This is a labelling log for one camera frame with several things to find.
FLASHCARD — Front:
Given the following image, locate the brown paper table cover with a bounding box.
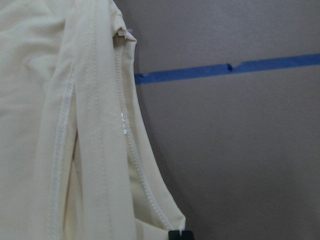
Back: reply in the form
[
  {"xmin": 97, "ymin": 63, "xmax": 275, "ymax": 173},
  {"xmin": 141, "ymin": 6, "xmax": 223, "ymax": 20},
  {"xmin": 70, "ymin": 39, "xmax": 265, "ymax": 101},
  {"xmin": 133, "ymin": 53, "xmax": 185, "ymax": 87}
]
[{"xmin": 116, "ymin": 0, "xmax": 320, "ymax": 240}]

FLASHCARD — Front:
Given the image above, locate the cream long-sleeve graphic shirt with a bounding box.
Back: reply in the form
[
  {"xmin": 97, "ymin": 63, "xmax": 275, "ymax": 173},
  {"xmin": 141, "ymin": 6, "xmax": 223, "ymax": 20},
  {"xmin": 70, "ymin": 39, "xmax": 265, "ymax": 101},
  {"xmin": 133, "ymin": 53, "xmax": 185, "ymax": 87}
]
[{"xmin": 0, "ymin": 0, "xmax": 186, "ymax": 240}]

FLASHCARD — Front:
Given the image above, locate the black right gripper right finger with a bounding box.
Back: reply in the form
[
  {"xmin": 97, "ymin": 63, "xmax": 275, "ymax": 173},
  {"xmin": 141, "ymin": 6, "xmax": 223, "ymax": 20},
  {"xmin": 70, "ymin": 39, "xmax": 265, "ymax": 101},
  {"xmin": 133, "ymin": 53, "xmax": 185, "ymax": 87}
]
[{"xmin": 181, "ymin": 230, "xmax": 195, "ymax": 240}]

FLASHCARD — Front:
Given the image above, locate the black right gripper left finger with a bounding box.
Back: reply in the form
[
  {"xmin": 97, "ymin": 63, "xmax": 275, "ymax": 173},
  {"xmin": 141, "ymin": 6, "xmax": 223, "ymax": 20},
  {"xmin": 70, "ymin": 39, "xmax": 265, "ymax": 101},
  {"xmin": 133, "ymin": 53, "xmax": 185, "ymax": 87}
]
[{"xmin": 168, "ymin": 230, "xmax": 181, "ymax": 240}]

